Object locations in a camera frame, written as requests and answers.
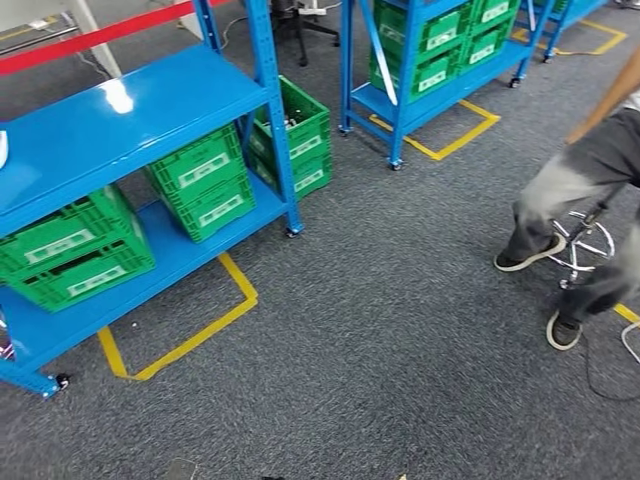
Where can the blue metal shelf rack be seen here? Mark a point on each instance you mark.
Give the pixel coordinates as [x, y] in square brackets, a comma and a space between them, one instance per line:
[125, 112]
[555, 33]
[404, 112]

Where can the green plastic crate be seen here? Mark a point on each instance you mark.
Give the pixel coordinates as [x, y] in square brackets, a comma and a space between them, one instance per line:
[310, 132]
[440, 30]
[200, 172]
[430, 76]
[495, 10]
[482, 48]
[75, 265]

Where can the black office chair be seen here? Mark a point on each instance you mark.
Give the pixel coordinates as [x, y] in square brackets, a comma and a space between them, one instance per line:
[300, 30]

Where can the white power strip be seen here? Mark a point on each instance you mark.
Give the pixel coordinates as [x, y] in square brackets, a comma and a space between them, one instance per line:
[312, 8]

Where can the chrome stool base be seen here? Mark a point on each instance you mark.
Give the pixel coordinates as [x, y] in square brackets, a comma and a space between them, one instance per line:
[573, 262]

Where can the person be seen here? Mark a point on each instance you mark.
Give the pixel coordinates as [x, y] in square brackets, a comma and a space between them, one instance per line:
[575, 179]

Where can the red barrier tape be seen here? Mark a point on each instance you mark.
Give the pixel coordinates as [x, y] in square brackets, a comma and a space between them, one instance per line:
[75, 42]

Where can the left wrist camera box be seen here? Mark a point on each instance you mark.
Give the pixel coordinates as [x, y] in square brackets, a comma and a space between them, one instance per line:
[180, 470]

